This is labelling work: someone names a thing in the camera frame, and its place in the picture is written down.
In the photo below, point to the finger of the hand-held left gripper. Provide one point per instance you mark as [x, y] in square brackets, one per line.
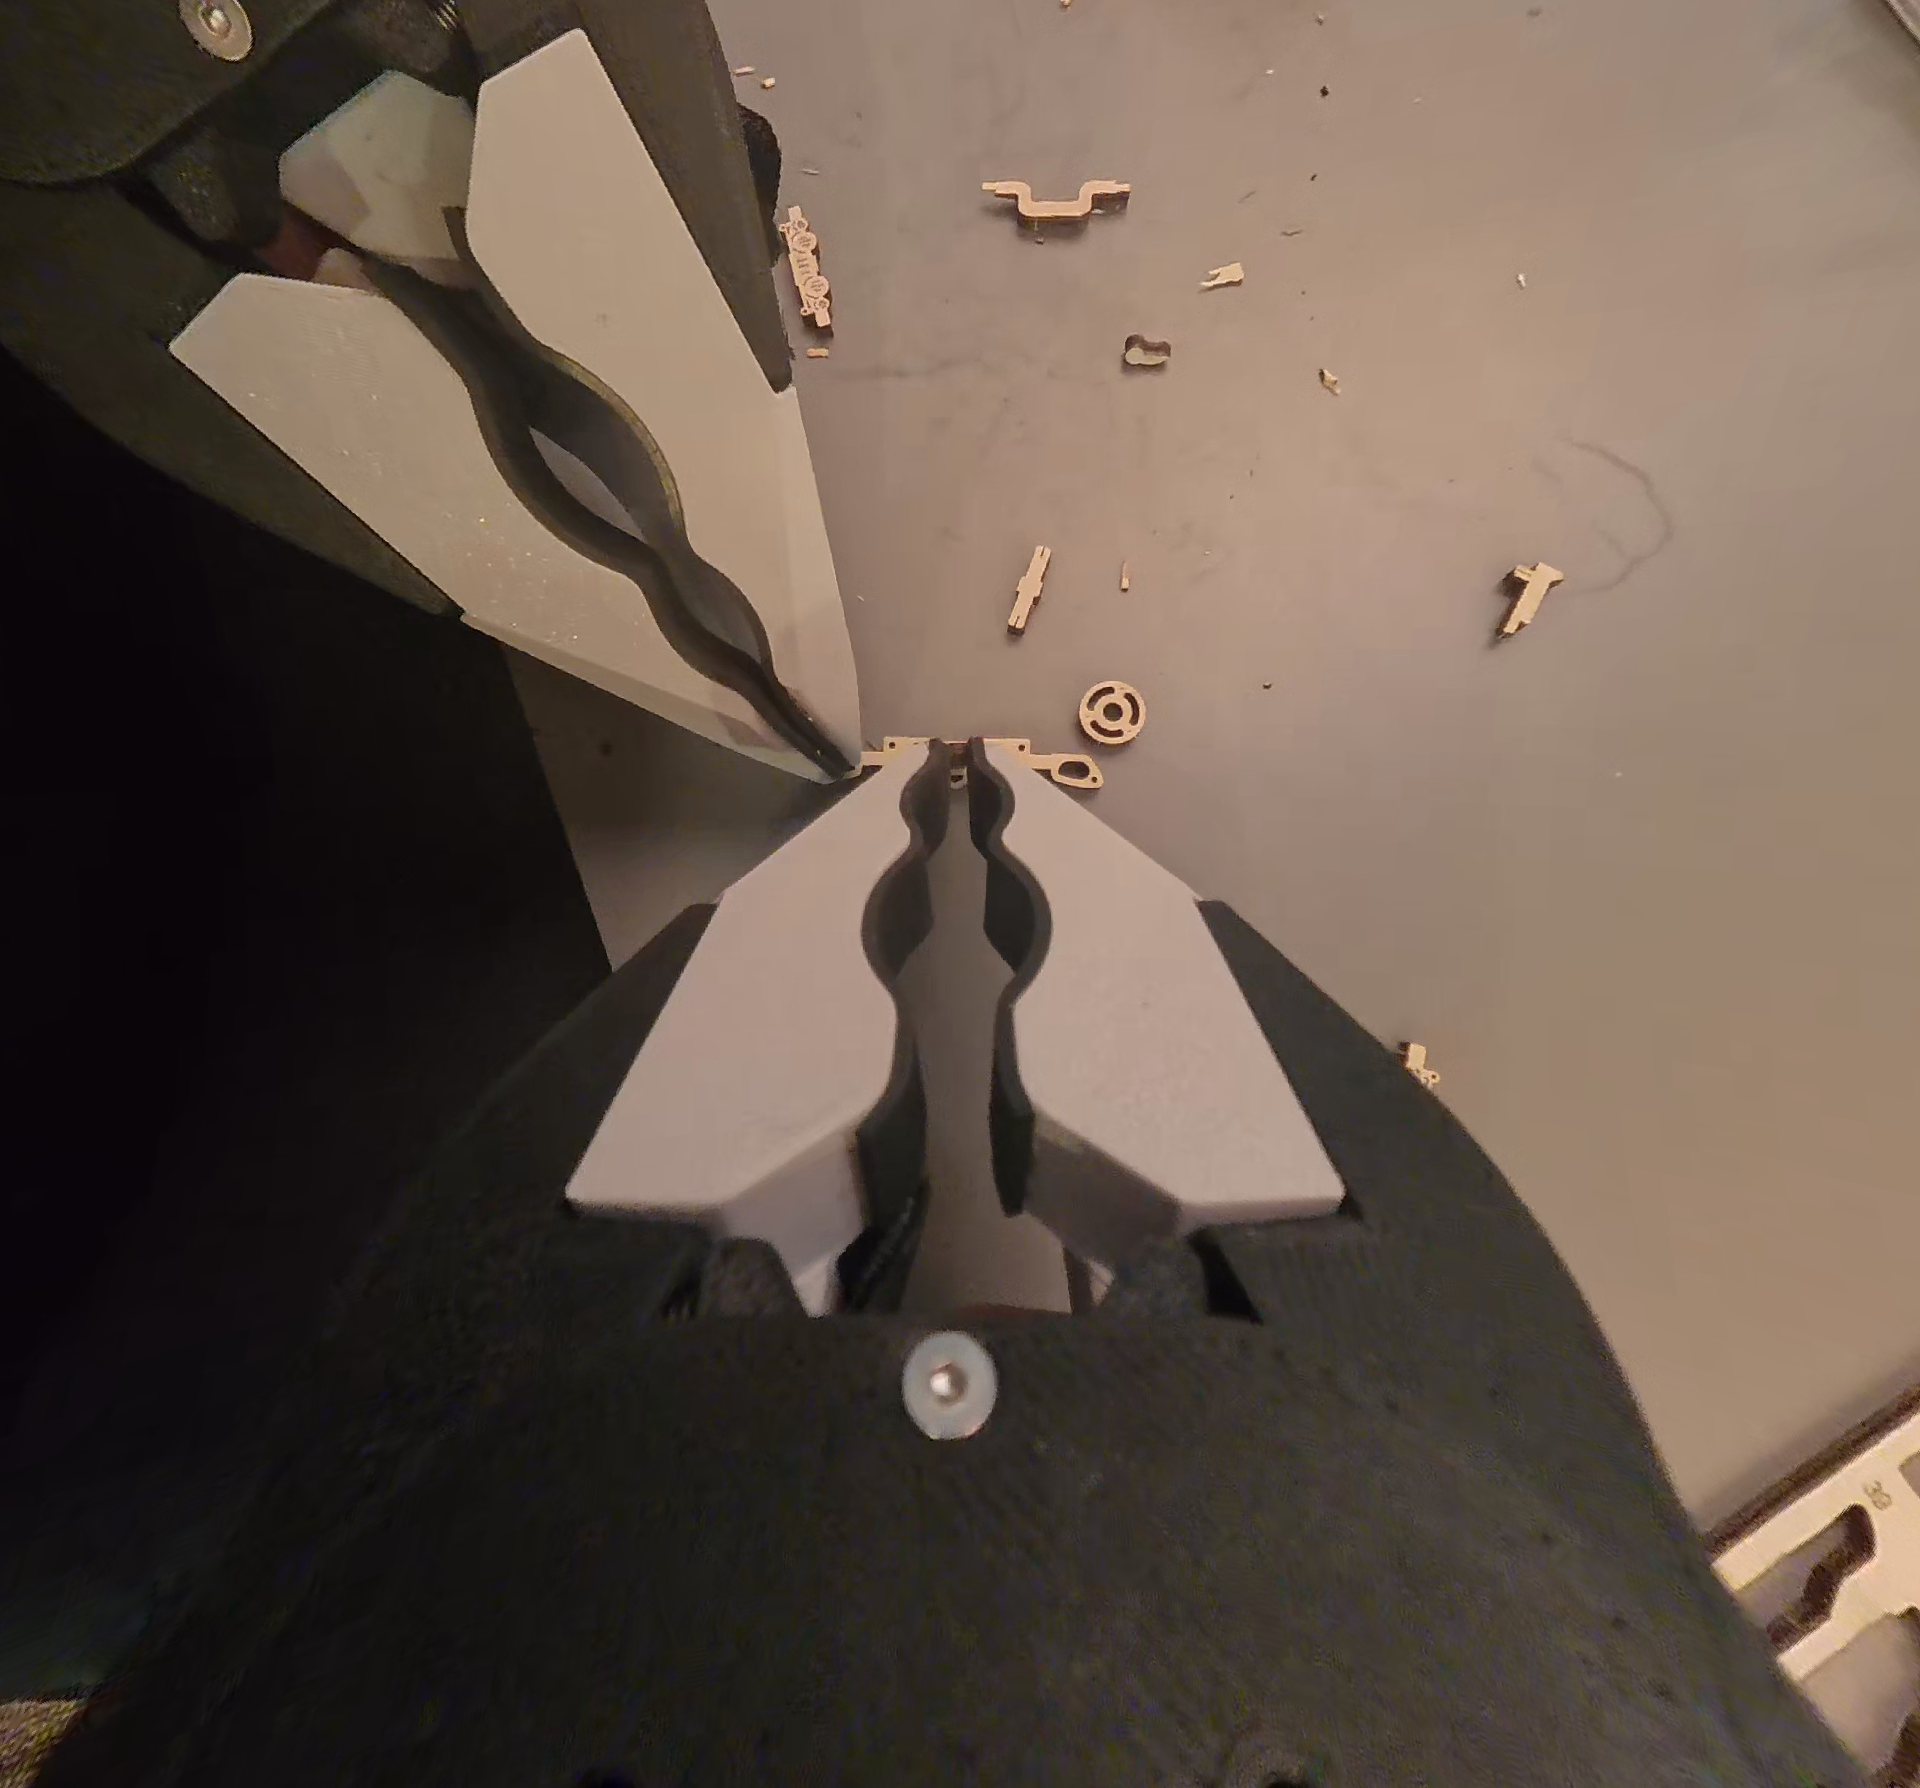
[390, 468]
[630, 244]

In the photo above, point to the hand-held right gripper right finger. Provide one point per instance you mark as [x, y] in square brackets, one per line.
[1186, 1067]

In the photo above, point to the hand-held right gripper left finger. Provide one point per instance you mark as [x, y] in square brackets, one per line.
[720, 1067]

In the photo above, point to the slender wooden frame part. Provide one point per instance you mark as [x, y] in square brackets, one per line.
[1021, 752]

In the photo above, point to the round wooden wheel part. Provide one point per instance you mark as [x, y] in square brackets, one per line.
[1085, 714]

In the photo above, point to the thin wooden parts sheet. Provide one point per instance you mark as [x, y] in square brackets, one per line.
[1747, 1571]

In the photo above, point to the zigzag wooden part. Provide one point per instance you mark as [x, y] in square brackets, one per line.
[1057, 201]

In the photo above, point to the short notched wooden part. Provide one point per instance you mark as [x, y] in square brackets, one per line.
[1029, 591]

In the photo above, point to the small wooden hook part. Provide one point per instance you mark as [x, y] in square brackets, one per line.
[1134, 350]

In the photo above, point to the small T-shaped wooden part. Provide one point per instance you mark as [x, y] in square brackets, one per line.
[1525, 595]

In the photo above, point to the grey knit fabric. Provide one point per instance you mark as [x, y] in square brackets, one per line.
[30, 1744]

